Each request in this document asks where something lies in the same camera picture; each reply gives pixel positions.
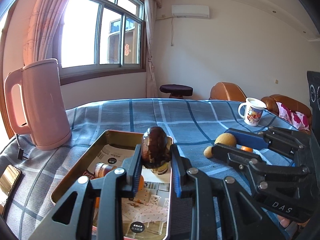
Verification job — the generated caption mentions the black kettle power plug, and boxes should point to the black kettle power plug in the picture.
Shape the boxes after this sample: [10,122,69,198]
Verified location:
[15,134,28,160]

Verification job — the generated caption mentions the pink curtain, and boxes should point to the pink curtain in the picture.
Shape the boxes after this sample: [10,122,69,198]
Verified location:
[23,0,68,65]
[144,0,162,98]

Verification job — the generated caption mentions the white cartoon mug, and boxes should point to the white cartoon mug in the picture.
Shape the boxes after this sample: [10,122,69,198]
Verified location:
[238,98,266,126]

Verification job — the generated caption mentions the blue plaid tablecloth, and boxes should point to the blue plaid tablecloth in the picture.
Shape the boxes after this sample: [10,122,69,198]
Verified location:
[1,99,291,239]

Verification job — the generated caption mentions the pink floral cushion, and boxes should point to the pink floral cushion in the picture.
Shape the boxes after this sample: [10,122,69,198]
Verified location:
[276,102,310,131]

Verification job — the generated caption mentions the brown leather sofa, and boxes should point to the brown leather sofa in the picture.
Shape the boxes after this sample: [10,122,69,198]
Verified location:
[261,94,312,132]

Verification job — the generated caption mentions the smartphone on table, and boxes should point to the smartphone on table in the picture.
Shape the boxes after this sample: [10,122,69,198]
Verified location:
[0,165,22,207]

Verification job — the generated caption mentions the sugarcane piece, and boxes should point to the sugarcane piece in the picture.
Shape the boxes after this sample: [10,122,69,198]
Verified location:
[94,162,117,178]

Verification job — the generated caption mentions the pink electric kettle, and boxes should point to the pink electric kettle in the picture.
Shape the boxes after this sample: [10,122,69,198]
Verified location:
[4,59,72,151]

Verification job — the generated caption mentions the pink left curtain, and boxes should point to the pink left curtain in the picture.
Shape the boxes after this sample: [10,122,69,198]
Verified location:
[23,0,68,65]

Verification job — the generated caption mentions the black round stool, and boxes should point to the black round stool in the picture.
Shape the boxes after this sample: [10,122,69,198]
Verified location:
[159,84,193,99]

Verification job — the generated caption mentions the pink right curtain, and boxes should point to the pink right curtain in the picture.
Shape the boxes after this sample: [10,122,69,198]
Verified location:
[144,0,162,98]

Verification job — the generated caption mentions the window with brown frame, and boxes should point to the window with brown frame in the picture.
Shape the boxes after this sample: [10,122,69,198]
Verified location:
[53,0,146,85]

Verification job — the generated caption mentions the orange tangerine front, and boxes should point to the orange tangerine front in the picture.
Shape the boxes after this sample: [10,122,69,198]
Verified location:
[241,146,253,153]

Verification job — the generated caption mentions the white air conditioner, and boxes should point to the white air conditioner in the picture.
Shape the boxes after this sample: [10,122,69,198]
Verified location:
[171,5,210,19]

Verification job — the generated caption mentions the small brown longan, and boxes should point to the small brown longan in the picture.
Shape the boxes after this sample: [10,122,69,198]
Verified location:
[214,133,237,147]

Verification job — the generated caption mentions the orange tangerine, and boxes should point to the orange tangerine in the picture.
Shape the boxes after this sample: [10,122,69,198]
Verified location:
[241,146,253,153]
[138,175,144,191]

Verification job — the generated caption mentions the red gold metal tin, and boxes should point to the red gold metal tin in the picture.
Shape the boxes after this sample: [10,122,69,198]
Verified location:
[38,126,172,239]

